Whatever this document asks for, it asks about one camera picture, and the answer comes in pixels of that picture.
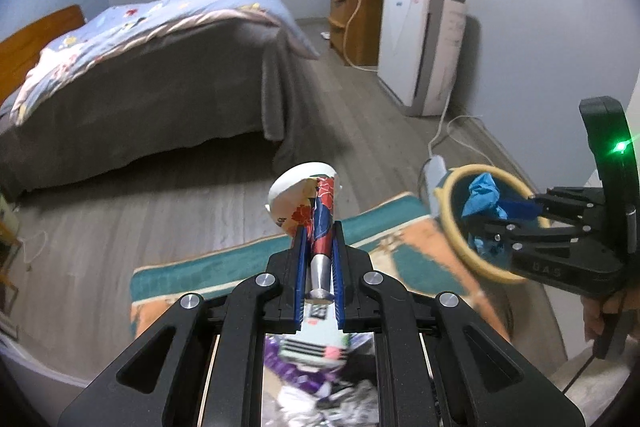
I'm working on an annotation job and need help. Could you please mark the wooden headboard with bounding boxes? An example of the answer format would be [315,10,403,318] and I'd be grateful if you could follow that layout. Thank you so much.
[0,4,87,108]

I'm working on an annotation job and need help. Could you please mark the blue paper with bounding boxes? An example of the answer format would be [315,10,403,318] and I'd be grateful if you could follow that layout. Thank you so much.
[461,172,545,254]

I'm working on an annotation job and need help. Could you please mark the crumpled silver foil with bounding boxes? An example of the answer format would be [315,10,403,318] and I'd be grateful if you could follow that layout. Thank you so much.
[272,379,377,427]

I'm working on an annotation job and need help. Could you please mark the wooden cabinet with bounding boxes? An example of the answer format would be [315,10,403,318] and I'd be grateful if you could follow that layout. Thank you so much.
[327,0,387,68]

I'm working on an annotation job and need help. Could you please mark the person's right hand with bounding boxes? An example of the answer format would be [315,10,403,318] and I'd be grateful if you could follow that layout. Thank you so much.
[581,288,640,344]

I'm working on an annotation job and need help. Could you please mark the teal bin with yellow rim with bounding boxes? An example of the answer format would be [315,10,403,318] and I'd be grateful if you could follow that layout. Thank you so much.
[434,164,552,284]

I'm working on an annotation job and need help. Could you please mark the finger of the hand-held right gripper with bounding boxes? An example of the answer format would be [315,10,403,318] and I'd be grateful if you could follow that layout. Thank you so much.
[530,186,602,224]
[467,219,594,259]

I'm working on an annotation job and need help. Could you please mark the white power cable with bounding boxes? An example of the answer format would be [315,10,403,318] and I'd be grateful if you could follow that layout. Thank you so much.
[426,99,507,164]

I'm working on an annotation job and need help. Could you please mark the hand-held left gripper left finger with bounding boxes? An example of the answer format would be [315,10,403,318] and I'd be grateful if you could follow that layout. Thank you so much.
[57,226,308,427]

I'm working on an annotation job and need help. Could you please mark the teal and orange patterned rug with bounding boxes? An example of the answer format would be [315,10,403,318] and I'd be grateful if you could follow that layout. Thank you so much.
[130,192,512,358]

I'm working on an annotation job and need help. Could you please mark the blue floral quilt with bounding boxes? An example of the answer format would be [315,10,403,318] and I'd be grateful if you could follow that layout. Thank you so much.
[10,0,322,128]

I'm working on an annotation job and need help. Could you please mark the grey power strip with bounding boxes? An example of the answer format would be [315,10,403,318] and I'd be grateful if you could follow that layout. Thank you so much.
[421,156,449,219]

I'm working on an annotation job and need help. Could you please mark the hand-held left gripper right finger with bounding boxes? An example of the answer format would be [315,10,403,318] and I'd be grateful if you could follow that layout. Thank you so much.
[333,222,586,427]

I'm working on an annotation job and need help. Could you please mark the beige fuzzy cloth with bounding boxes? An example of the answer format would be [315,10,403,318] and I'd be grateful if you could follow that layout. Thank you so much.
[547,344,632,427]

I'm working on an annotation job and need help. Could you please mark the purple wrapper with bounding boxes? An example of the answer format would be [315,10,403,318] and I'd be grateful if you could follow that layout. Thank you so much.
[264,336,341,403]

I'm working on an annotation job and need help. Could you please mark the bed with floral duvet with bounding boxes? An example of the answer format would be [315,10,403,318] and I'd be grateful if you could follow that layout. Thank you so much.
[0,24,321,198]

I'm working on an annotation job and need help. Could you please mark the white striped packet box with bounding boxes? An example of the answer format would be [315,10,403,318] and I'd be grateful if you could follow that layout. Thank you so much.
[277,302,352,369]

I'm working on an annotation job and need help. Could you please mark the white air purifier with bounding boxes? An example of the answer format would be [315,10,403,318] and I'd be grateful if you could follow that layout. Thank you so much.
[376,0,469,118]

